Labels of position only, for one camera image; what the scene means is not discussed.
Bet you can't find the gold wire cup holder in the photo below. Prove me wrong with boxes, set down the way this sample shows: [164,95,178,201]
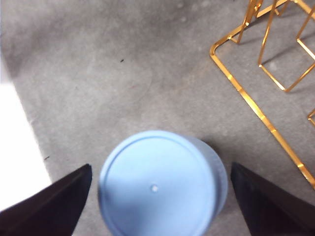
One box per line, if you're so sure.
[209,0,315,190]

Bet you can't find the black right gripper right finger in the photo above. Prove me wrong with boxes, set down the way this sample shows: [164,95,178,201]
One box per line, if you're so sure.
[230,161,315,236]

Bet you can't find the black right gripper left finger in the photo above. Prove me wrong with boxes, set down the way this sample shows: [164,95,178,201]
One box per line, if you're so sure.
[0,163,93,236]

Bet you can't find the light blue plastic cup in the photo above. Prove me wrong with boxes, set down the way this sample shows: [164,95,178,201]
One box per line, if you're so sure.
[97,130,229,236]

